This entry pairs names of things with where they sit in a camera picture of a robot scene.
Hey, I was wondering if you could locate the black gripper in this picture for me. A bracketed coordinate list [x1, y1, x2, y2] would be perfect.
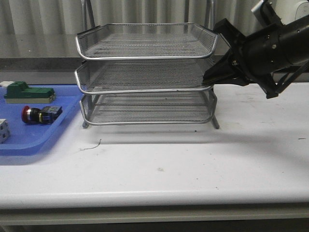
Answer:
[202, 19, 280, 99]

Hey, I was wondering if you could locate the silver mesh tray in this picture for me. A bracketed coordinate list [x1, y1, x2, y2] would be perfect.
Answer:
[75, 23, 218, 60]
[80, 90, 220, 129]
[74, 59, 214, 95]

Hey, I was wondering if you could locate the red emergency stop button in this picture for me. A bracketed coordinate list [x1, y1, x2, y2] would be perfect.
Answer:
[21, 106, 62, 124]

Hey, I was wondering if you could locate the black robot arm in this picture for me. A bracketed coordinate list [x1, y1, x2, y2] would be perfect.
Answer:
[202, 0, 309, 99]

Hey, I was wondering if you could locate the silver mesh bottom tray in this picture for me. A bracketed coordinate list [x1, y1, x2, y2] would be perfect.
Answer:
[80, 90, 220, 129]

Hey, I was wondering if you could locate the white appliance on counter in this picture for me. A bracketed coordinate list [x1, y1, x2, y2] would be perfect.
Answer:
[275, 0, 309, 24]

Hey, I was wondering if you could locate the silver mesh top tray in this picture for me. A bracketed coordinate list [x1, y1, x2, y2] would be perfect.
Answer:
[75, 23, 218, 60]

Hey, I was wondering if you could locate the grey stone counter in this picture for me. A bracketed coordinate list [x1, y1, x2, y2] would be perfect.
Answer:
[0, 32, 309, 84]

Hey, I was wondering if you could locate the blue plastic tray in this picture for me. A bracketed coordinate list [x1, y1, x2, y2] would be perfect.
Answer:
[0, 85, 82, 156]

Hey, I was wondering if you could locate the white terminal block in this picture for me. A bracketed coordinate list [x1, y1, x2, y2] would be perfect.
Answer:
[0, 118, 10, 144]

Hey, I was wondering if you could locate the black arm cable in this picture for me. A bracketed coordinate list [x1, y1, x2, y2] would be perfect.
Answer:
[274, 60, 309, 94]

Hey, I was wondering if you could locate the silver metal rack frame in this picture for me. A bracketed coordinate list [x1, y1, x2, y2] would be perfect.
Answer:
[82, 0, 213, 127]

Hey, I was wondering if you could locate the thin wire scrap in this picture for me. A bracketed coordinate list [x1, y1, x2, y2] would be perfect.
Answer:
[79, 139, 102, 151]

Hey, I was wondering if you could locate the green electrical switch block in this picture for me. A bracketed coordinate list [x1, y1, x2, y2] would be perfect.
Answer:
[0, 81, 56, 104]

